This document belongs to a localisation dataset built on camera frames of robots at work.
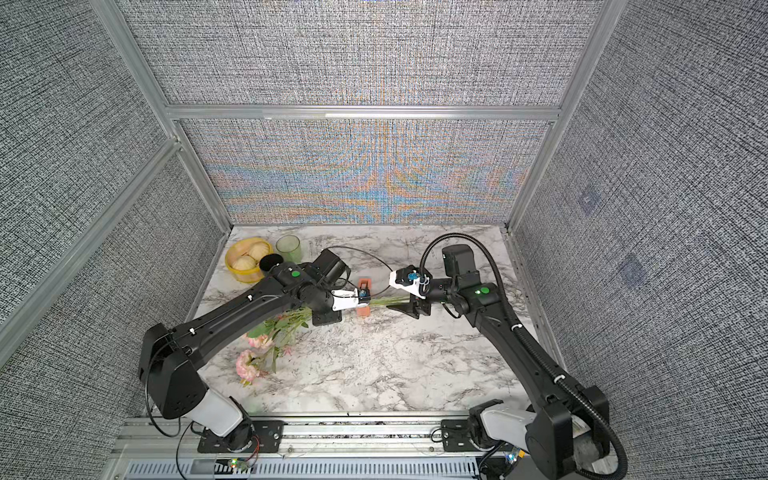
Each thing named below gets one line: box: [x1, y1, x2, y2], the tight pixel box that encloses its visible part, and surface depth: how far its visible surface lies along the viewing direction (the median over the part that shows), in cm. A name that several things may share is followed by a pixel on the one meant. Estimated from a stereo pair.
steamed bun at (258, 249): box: [248, 242, 270, 261], surface depth 107 cm
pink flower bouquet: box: [235, 295, 411, 386], surface depth 78 cm
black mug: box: [259, 254, 284, 271], surface depth 101 cm
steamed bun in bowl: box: [232, 254, 257, 271], surface depth 103 cm
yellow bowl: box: [225, 237, 274, 283], surface depth 105 cm
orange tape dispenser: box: [356, 278, 372, 317], surface depth 72 cm
